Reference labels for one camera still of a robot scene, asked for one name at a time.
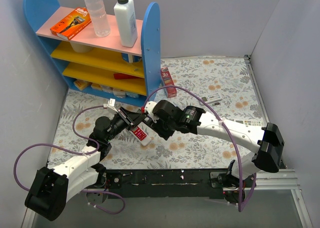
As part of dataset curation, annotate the white packets bottom shelf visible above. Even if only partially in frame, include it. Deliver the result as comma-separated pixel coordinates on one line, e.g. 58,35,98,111
91,83,140,98

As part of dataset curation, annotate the white bottle black cap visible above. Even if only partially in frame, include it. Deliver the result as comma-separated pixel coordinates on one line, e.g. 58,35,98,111
113,0,138,48

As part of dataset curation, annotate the white air conditioner remote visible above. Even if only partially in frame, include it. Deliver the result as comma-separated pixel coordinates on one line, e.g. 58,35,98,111
201,93,223,104

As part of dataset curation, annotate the black remote control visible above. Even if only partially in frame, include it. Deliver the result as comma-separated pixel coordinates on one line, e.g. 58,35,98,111
143,116,154,127

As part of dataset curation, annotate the red toothpaste box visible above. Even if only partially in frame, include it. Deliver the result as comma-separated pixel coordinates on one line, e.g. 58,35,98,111
160,67,177,98

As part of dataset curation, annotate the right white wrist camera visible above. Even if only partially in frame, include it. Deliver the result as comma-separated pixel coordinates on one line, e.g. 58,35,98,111
141,101,159,123

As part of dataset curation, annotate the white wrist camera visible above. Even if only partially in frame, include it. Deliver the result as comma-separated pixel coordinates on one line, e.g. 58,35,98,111
102,99,118,115
141,101,159,123

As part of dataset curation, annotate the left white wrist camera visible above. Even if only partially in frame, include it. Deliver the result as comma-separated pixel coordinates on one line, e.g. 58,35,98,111
102,99,118,115

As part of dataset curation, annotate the beige cup under shelf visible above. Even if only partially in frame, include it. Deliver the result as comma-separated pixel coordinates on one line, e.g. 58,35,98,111
70,43,93,53

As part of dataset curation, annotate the clear plastic water bottle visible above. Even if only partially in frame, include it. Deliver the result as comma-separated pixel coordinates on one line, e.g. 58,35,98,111
84,0,111,37

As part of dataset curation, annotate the orange razor box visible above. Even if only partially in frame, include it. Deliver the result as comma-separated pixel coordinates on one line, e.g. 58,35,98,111
50,7,91,41

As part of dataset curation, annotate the floral table mat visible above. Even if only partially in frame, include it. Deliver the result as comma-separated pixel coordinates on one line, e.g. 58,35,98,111
48,57,266,169

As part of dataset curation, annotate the yellow packet bottom shelf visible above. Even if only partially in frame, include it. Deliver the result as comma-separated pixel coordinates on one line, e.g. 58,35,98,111
73,79,92,91

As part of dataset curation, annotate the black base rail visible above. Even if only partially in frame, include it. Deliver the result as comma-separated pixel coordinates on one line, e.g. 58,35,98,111
94,168,227,199

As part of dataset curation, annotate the red and white remote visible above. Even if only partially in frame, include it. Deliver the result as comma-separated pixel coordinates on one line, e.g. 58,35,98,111
130,125,152,147

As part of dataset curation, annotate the blue wooden shelf unit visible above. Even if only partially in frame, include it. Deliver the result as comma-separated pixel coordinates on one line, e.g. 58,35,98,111
23,0,161,106

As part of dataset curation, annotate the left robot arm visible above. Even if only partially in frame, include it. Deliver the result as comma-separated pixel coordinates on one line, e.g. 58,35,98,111
24,108,147,221

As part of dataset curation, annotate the white remote with coloured buttons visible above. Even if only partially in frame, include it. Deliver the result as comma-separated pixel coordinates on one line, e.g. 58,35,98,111
235,120,264,126

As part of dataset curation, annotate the red box on shelf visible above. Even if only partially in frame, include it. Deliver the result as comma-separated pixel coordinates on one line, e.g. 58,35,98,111
113,73,140,80

